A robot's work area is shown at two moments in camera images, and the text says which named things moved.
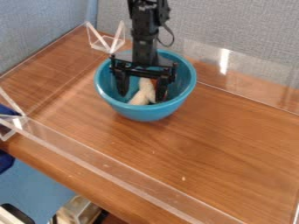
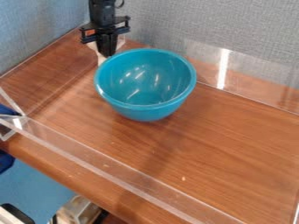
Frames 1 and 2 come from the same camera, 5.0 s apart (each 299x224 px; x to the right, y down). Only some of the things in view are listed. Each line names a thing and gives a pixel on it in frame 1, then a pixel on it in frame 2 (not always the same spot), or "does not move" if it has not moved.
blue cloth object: [7, 160] does not move
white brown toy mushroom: [145, 95] -> [101, 59]
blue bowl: [181, 90] does not move
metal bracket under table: [78, 210] does not move
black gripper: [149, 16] -> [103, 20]
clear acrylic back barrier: [258, 73] does not move
